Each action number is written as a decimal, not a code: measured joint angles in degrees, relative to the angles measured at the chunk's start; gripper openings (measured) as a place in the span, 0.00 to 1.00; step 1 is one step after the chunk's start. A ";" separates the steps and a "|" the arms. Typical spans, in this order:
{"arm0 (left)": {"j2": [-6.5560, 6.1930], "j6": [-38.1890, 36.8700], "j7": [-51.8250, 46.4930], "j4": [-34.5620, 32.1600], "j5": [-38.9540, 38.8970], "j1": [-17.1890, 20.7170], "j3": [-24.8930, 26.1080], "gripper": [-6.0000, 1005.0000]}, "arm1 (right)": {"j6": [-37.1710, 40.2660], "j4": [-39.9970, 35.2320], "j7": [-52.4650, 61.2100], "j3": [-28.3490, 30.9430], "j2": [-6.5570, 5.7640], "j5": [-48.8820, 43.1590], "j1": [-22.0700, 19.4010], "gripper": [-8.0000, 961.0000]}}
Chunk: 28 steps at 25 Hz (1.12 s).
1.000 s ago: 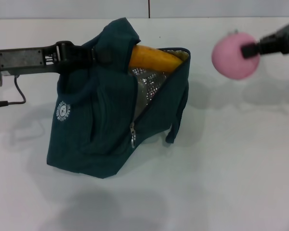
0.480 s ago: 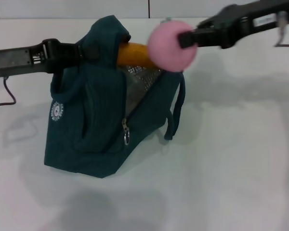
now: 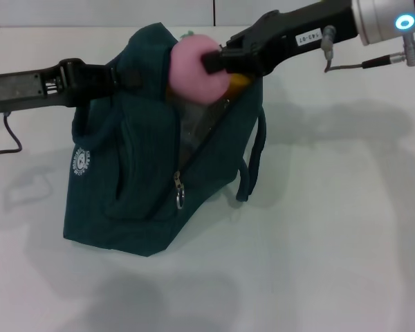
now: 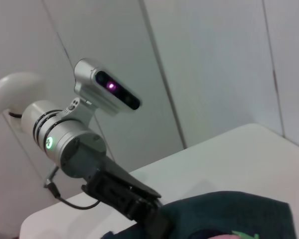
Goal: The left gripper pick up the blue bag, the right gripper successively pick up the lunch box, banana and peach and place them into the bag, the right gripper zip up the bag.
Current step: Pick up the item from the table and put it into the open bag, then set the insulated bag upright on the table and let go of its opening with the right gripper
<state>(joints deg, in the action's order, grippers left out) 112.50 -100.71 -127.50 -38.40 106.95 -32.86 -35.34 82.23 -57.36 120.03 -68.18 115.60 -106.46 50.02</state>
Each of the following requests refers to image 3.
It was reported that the dark teal insulated lunch bag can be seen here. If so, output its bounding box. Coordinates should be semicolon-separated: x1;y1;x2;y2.
62;22;268;257

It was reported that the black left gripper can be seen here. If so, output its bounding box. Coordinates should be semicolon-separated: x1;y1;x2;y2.
0;58;143;116

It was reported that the yellow toy banana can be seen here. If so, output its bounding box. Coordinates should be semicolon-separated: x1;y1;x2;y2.
226;72;253;102

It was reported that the pink toy peach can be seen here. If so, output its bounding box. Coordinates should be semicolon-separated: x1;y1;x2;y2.
167;30;231;104

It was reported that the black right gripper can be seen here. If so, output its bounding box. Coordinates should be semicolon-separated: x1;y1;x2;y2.
202;0;361;76

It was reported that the right gripper grey cable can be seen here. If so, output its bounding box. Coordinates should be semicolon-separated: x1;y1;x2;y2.
320;25;407;74

